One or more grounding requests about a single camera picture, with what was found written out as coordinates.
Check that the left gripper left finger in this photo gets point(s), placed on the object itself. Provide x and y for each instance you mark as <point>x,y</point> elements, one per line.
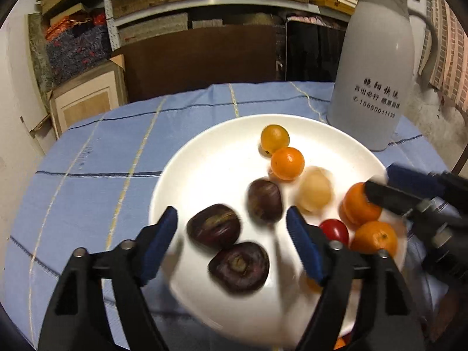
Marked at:
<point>133,264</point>

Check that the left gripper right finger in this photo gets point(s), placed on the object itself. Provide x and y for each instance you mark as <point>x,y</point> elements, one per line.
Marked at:
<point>333,267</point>

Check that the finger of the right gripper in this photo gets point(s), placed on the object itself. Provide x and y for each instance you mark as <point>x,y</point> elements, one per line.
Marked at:
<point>415,182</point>
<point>398,202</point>

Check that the small red cherry tomato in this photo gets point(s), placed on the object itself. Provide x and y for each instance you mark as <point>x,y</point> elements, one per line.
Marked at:
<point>335,230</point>

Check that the orange mandarin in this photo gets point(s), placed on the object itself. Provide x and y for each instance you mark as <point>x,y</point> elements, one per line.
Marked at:
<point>374,236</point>
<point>357,208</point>

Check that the pale peeled fruit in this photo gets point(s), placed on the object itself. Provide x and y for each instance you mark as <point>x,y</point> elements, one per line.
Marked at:
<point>315,191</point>

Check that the dark brown chestnut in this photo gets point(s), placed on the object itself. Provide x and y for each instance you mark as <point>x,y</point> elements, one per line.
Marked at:
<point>264,201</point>
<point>240,269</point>
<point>215,227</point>

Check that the small orange kumquat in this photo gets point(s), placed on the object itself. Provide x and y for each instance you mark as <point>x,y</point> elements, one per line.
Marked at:
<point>287,163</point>

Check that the yellow-orange kumquat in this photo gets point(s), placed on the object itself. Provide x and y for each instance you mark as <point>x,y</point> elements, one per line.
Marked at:
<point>274,137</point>

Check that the large orange fruit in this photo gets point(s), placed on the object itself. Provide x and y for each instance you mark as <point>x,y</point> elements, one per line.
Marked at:
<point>309,285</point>

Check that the white thermos jug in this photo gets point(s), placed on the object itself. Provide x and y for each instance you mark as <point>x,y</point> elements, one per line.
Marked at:
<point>375,71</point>

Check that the patterned beige curtain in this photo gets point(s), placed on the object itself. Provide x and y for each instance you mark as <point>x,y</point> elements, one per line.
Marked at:
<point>449,75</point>

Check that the white round plate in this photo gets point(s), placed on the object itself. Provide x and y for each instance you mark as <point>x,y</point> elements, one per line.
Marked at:
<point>217,167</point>

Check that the light wooden framed panel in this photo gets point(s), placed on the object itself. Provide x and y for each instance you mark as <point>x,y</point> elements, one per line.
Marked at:
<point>94,92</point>

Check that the dark brown wooden board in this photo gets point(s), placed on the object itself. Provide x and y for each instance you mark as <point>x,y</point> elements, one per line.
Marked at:
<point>198,58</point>

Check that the white metal shelf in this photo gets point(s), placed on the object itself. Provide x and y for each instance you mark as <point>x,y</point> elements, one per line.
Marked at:
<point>114,23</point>

